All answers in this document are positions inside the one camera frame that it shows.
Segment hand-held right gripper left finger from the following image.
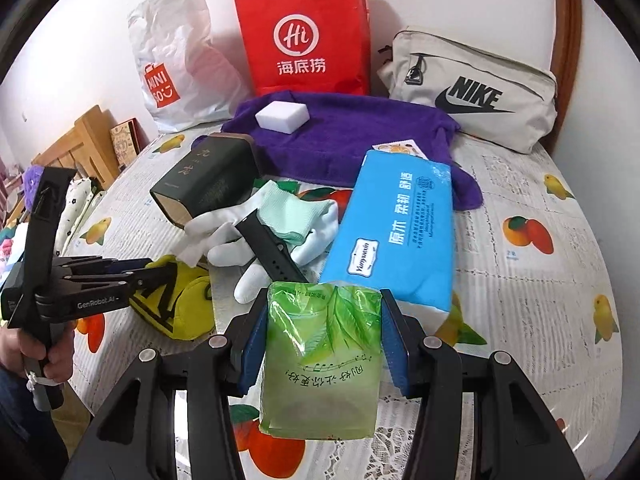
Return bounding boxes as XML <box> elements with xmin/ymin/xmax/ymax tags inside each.
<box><xmin>60</xmin><ymin>301</ymin><xmax>271</xmax><ymax>480</ymax></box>

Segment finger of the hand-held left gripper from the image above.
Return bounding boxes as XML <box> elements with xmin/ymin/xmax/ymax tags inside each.
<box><xmin>37</xmin><ymin>262</ymin><xmax>179</xmax><ymax>320</ymax></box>
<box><xmin>55</xmin><ymin>256</ymin><xmax>153</xmax><ymax>277</ymax></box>

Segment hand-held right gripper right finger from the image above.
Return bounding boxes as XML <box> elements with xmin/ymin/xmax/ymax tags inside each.
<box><xmin>380</xmin><ymin>288</ymin><xmax>586</xmax><ymax>480</ymax></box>

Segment green tissue pack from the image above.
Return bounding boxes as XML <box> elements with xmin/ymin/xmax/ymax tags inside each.
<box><xmin>259</xmin><ymin>282</ymin><xmax>386</xmax><ymax>441</ymax></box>

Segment yellow pouch with black stripes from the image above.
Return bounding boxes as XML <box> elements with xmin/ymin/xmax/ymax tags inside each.
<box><xmin>129</xmin><ymin>255</ymin><xmax>217</xmax><ymax>342</ymax></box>

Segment person's left hand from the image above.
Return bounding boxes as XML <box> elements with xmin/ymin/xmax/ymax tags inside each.
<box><xmin>0</xmin><ymin>319</ymin><xmax>77</xmax><ymax>386</ymax></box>

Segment white spotted cloth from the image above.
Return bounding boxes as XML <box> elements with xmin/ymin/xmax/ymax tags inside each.
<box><xmin>52</xmin><ymin>177</ymin><xmax>98</xmax><ymax>256</ymax></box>

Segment purple plush toy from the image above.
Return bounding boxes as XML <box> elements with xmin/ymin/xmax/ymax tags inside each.
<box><xmin>22</xmin><ymin>164</ymin><xmax>47</xmax><ymax>211</ymax></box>

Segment light wooden furniture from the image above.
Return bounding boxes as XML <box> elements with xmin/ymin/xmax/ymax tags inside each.
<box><xmin>30</xmin><ymin>105</ymin><xmax>121</xmax><ymax>191</ymax></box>

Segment brown patterned box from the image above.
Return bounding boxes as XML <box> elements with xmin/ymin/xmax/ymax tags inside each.
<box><xmin>110</xmin><ymin>118</ymin><xmax>143</xmax><ymax>170</ymax></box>

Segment blue tissue pack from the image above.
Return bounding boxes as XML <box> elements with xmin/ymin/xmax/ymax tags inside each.
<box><xmin>319</xmin><ymin>149</ymin><xmax>457</xmax><ymax>326</ymax></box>

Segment dark green box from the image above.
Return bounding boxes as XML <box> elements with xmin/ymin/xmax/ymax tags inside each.
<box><xmin>150</xmin><ymin>132</ymin><xmax>258</xmax><ymax>226</ymax></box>

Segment fruit print bed sheet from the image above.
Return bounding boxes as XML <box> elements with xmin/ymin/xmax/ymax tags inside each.
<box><xmin>50</xmin><ymin>125</ymin><xmax>626</xmax><ymax>480</ymax></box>

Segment person's dark blue pants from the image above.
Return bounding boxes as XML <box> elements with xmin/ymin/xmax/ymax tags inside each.
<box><xmin>0</xmin><ymin>370</ymin><xmax>68</xmax><ymax>480</ymax></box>

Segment small orange print packet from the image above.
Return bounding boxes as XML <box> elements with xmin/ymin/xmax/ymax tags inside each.
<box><xmin>372</xmin><ymin>141</ymin><xmax>431</xmax><ymax>161</ymax></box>

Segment white plastic shopping bag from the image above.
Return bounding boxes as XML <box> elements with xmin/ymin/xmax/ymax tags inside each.
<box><xmin>127</xmin><ymin>0</ymin><xmax>251</xmax><ymax>133</ymax></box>

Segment purple towel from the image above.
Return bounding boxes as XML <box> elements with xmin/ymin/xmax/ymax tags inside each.
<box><xmin>192</xmin><ymin>92</ymin><xmax>486</xmax><ymax>210</ymax></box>

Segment white sponge block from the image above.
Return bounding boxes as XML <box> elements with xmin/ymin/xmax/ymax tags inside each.
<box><xmin>255</xmin><ymin>100</ymin><xmax>309</xmax><ymax>135</ymax></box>

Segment beige waist bag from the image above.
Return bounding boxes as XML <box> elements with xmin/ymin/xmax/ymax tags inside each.
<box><xmin>376</xmin><ymin>27</ymin><xmax>558</xmax><ymax>155</ymax></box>

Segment red paper bag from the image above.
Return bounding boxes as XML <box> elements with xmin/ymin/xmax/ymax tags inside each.
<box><xmin>233</xmin><ymin>0</ymin><xmax>373</xmax><ymax>98</ymax></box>

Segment wooden headboard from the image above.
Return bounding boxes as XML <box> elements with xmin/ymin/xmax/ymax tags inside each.
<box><xmin>550</xmin><ymin>0</ymin><xmax>583</xmax><ymax>156</ymax></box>

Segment black watch strap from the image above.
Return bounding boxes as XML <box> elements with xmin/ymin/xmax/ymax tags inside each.
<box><xmin>235</xmin><ymin>210</ymin><xmax>311</xmax><ymax>285</ymax></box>

